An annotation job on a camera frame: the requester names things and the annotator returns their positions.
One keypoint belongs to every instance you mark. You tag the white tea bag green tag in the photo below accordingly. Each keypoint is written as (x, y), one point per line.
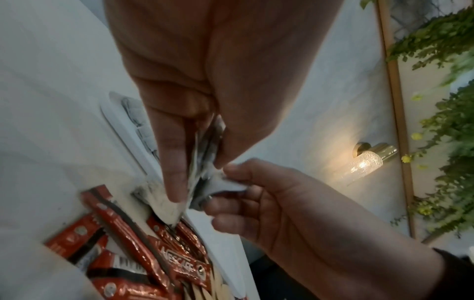
(207, 175)

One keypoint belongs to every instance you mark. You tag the person's right hand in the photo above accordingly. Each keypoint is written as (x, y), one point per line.
(314, 234)

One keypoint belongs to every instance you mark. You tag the wooden wall frame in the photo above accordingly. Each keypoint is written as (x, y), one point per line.
(398, 102)

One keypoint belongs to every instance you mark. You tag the person's left hand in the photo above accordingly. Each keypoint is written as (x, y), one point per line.
(222, 58)

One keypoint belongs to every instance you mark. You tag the green hanging plant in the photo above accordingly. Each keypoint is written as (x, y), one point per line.
(451, 123)

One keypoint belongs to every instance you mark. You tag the pile of tea bags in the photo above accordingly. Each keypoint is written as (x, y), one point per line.
(159, 202)

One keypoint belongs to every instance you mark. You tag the pile of red coffee sachets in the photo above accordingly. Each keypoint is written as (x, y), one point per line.
(126, 234)

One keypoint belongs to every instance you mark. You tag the brass glass wall lamp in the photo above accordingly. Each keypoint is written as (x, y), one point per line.
(364, 164)

